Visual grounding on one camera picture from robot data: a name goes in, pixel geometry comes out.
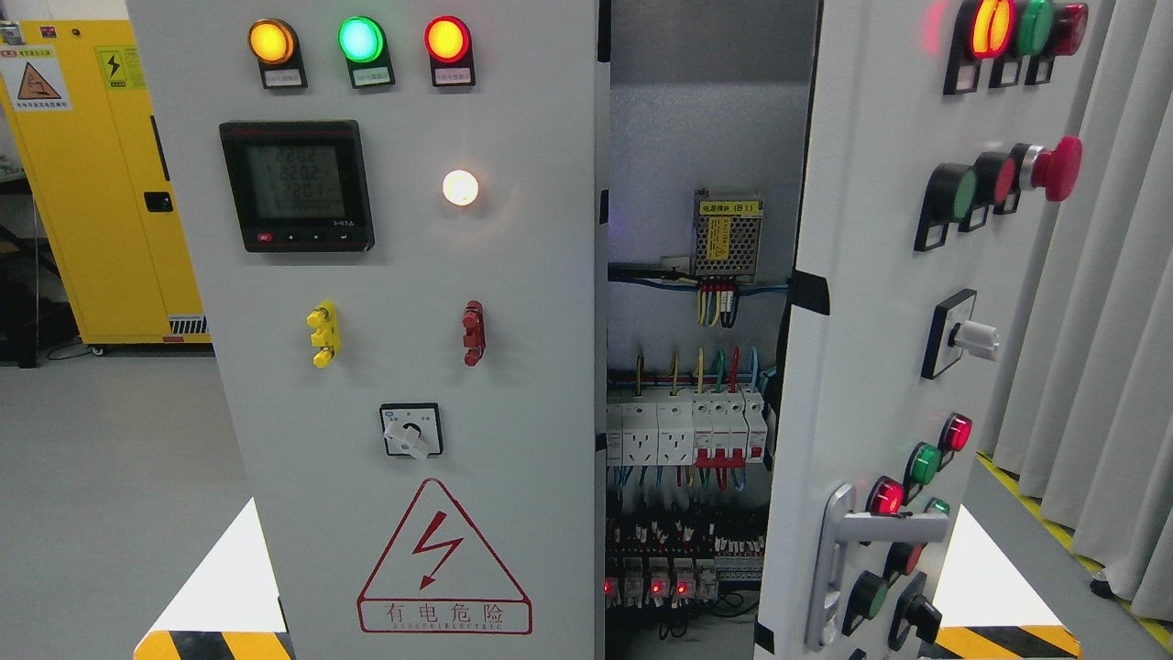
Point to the grey cabinet door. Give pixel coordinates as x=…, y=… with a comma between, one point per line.
x=520, y=439
x=907, y=199

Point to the white sockets and breakers row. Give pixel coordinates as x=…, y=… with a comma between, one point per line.
x=704, y=430

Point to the perforated metal power supply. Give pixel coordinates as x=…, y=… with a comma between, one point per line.
x=727, y=228

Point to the white indicator lamp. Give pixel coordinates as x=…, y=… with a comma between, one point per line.
x=460, y=187

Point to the relay and terminal row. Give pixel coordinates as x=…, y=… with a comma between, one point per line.
x=672, y=559

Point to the red electric hazard sticker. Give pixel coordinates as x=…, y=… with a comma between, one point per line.
x=438, y=574

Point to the red indicator lamp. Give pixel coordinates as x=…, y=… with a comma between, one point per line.
x=449, y=45

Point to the black digital power meter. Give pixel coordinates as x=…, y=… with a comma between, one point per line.
x=299, y=186

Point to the green indicator lamp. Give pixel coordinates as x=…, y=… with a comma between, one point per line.
x=363, y=44

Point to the white rotary selector knob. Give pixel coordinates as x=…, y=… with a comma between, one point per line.
x=953, y=333

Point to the amber indicator lamp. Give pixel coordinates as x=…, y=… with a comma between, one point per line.
x=275, y=45

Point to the red mushroom emergency button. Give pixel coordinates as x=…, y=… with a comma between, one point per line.
x=1055, y=170

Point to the yellow safety cabinet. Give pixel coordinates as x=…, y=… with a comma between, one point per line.
x=77, y=97

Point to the red terminal post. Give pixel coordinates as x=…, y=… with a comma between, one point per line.
x=473, y=321

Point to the yellow terminal post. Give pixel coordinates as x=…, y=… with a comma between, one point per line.
x=325, y=338

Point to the silver door handle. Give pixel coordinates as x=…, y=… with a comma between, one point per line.
x=842, y=526

